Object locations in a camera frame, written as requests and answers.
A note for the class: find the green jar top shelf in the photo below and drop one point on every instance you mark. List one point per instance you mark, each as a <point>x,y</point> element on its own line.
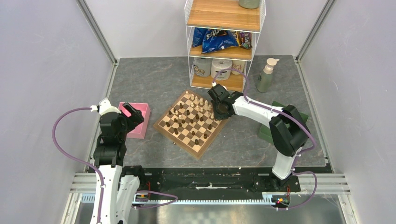
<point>249,4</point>

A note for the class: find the pink plastic bin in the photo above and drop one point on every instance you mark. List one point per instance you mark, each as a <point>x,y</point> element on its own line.
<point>140,123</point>

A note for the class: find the wooden chess board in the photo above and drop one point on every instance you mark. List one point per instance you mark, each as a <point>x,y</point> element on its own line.
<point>190,124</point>

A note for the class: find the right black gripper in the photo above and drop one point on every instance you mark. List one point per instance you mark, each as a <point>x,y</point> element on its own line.
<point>217,116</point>

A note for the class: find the white wire wooden shelf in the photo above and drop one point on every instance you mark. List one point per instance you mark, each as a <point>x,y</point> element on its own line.
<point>224,15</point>

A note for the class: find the green plastic bin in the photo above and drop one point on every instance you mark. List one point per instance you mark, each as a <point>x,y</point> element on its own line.
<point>264,132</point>

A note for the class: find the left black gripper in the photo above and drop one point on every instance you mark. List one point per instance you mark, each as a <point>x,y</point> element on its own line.
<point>136,117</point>

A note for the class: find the white printed mug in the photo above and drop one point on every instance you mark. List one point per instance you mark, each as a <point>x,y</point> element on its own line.
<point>202,66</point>

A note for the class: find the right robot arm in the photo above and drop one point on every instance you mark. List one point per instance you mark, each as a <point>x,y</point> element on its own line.
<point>288,130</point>

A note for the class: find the brown candy bag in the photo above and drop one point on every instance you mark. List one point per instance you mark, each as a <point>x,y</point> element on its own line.
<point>244,39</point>

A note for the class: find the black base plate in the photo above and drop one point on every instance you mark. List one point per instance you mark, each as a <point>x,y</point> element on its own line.
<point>210,183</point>

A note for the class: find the blue chips bag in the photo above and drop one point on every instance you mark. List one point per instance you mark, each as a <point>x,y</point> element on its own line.
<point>212,40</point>

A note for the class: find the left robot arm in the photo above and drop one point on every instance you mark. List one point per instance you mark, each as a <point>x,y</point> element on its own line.
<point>116,185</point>

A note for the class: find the green soap pump bottle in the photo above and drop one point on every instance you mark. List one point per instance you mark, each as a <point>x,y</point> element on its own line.
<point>266,75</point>

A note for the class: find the white cup right shelf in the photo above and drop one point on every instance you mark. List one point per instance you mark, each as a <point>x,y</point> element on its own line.
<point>238,65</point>

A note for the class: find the white toilet paper roll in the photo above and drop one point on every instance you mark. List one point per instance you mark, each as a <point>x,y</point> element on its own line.
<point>218,65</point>

